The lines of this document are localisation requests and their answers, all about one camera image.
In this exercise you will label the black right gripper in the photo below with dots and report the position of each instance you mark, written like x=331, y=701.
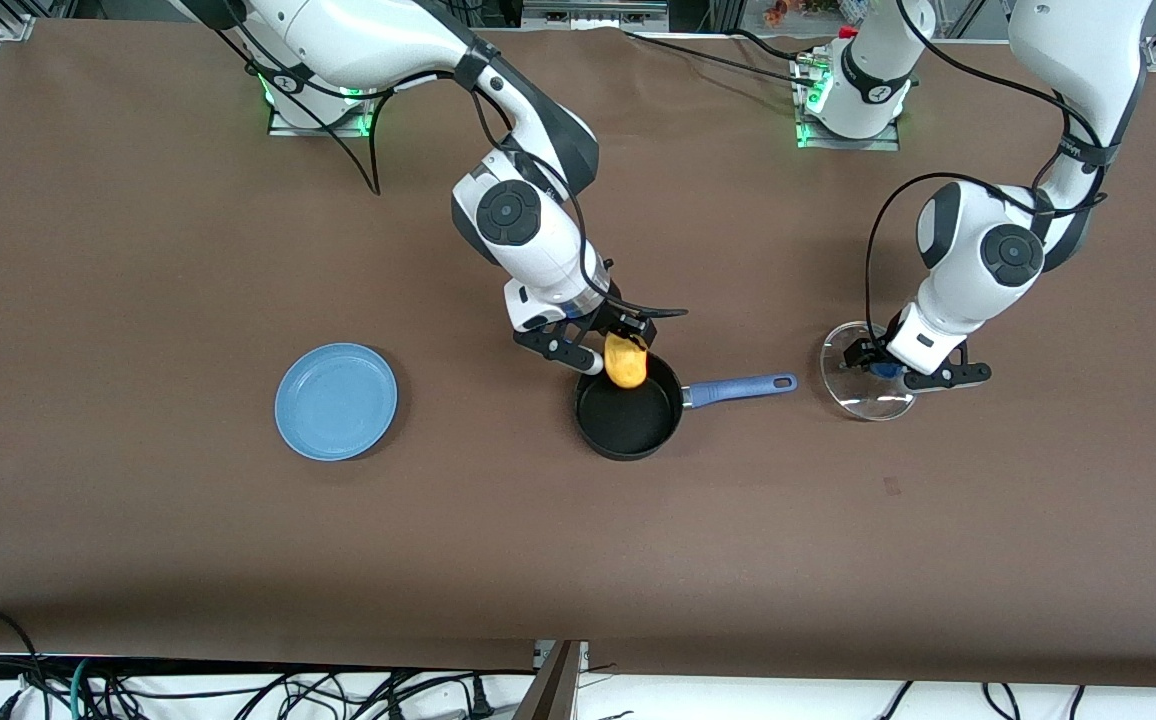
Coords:
x=614, y=318

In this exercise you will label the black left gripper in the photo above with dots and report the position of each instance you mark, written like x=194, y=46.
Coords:
x=863, y=351

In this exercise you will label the yellow potato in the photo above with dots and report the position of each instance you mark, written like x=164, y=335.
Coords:
x=626, y=365

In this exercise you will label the glass lid with blue knob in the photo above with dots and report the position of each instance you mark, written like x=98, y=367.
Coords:
x=863, y=395

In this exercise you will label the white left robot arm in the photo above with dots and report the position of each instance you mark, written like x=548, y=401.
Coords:
x=988, y=260

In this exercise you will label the brown table cover sheet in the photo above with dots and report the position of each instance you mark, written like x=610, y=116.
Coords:
x=538, y=560

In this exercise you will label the blue round plate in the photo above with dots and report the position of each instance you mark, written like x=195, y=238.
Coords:
x=333, y=405

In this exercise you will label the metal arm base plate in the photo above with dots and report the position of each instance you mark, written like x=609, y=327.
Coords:
x=283, y=122
x=888, y=140

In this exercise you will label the aluminium frame crossbar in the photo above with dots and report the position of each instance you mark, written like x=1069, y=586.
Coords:
x=593, y=12

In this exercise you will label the aluminium frame profile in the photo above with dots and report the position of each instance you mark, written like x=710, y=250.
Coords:
x=553, y=690

